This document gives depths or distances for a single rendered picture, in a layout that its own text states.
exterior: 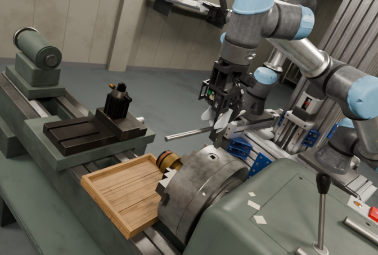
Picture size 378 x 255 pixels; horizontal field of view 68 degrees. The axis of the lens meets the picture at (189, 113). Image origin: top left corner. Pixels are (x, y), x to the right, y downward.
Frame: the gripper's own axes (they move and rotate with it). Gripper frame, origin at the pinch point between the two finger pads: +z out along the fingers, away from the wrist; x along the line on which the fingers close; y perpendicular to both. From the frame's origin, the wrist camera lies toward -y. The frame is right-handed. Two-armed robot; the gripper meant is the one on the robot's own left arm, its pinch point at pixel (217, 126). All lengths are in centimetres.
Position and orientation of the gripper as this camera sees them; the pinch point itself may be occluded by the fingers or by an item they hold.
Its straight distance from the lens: 76.6
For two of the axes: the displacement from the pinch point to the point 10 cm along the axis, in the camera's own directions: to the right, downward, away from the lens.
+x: 7.0, 5.1, -5.0
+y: -6.8, 2.8, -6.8
